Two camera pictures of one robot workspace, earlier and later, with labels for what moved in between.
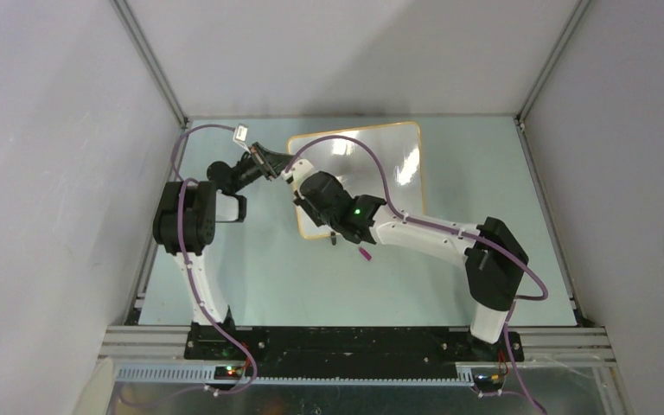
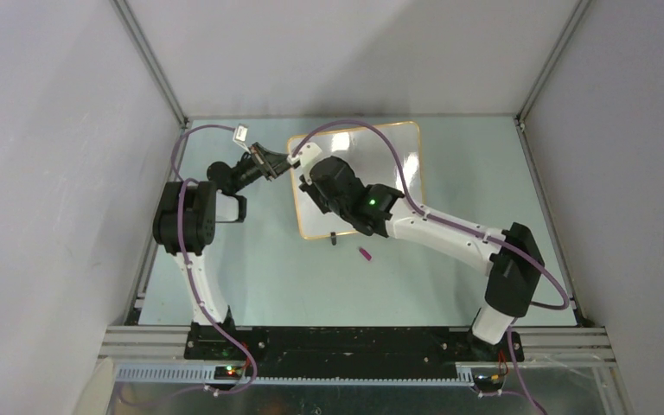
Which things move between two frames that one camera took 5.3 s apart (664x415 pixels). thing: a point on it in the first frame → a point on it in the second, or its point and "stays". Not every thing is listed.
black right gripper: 307,206 → 312,190
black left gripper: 269,164 stays
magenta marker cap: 365,253 stays
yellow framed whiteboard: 398,149 stays
